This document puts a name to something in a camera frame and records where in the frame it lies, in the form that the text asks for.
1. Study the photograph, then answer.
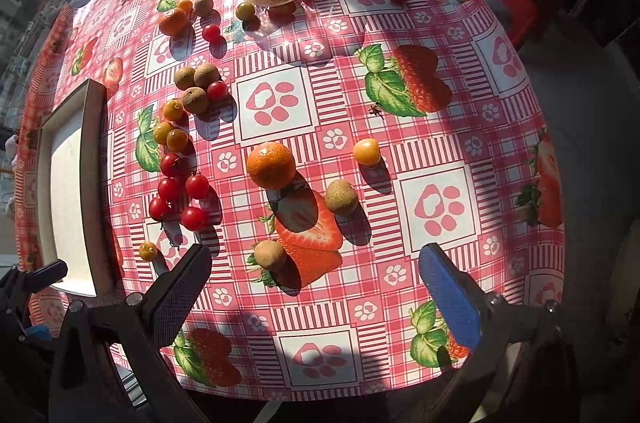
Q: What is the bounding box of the red cherry tomato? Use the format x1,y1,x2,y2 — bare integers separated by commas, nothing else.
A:
160,153,188,178
157,177,183,203
184,174,210,201
180,206,208,232
149,196,172,221
206,79,229,102
202,24,221,44

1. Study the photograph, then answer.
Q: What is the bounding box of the brown longan front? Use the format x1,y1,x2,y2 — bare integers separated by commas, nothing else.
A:
254,240,288,271

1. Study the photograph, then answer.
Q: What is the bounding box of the brown longan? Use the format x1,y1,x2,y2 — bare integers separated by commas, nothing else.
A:
193,0,214,18
174,66,196,91
181,87,209,115
324,179,359,216
254,240,288,271
193,62,220,90

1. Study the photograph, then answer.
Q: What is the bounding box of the large orange mandarin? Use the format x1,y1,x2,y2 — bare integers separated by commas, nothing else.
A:
245,141,297,190

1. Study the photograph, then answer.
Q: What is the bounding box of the shallow cardboard box tray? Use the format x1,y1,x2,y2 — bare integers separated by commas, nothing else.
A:
36,79,114,299

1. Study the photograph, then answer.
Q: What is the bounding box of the yellow cherry tomato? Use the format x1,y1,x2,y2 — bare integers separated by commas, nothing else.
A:
352,138,382,166
165,128,190,153
152,120,175,146

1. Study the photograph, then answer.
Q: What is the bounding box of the yellow cherry tomato right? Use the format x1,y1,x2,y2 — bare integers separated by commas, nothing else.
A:
352,138,382,166

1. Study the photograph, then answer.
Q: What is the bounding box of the orange cherry tomato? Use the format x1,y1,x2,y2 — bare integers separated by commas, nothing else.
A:
162,99,184,122

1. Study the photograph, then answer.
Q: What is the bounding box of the red cherry tomato by longans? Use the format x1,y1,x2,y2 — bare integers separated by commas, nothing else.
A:
206,79,229,102

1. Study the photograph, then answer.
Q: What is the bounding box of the pink checkered strawberry tablecloth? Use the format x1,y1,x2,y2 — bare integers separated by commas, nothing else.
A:
15,0,565,401

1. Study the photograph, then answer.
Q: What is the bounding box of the mandarin far left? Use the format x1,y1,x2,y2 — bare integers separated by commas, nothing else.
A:
158,8,190,37

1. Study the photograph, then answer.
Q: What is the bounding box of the small orange fruit behind mandarin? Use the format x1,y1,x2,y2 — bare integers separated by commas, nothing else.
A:
177,0,194,16

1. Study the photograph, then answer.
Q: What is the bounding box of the green yellow tomato by bowl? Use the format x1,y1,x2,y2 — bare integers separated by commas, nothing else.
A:
235,1,256,22

